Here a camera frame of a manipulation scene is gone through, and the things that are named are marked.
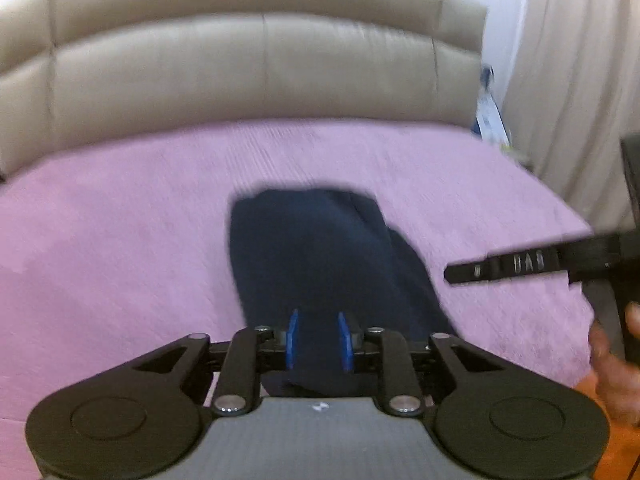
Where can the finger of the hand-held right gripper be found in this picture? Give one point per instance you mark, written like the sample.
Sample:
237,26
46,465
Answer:
500,266

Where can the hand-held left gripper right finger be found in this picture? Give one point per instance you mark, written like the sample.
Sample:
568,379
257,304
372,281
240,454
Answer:
345,343

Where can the pink bed blanket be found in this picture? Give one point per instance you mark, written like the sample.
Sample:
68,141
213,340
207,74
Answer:
125,235

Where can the beige curtain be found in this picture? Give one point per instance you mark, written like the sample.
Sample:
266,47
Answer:
575,85

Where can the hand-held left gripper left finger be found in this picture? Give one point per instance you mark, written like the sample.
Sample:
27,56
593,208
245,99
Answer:
292,341

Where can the navy garment with white stripes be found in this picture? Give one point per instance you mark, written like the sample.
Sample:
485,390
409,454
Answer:
310,260

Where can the blue and white package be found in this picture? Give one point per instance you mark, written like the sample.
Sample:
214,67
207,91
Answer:
489,115

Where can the beige padded headboard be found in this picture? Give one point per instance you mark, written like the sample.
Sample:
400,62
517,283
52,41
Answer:
250,60

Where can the person's right hand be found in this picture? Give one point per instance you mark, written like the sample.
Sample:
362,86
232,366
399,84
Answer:
622,390

